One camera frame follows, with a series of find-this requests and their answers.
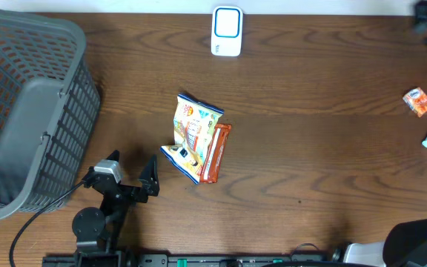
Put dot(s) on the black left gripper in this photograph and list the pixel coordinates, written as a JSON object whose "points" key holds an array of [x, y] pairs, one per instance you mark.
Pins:
{"points": [[150, 186]]}

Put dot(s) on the yellow snack bag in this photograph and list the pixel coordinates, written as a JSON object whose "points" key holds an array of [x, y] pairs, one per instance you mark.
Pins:
{"points": [[193, 129]]}

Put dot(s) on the small orange packet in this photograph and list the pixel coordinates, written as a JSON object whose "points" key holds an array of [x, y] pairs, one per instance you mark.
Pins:
{"points": [[416, 99]]}

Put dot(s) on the orange brown snack bar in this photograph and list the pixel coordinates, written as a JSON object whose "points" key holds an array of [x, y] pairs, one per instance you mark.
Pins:
{"points": [[210, 171]]}

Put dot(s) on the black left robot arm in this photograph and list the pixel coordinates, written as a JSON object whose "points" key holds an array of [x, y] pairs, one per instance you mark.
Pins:
{"points": [[97, 230]]}

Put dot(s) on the white barcode scanner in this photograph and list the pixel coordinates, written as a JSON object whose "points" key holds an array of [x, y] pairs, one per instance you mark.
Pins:
{"points": [[226, 31]]}

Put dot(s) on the grey plastic shopping basket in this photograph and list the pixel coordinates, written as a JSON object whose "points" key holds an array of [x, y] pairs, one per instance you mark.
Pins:
{"points": [[48, 108]]}

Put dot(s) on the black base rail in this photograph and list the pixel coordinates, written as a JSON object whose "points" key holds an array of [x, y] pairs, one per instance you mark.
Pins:
{"points": [[163, 260]]}

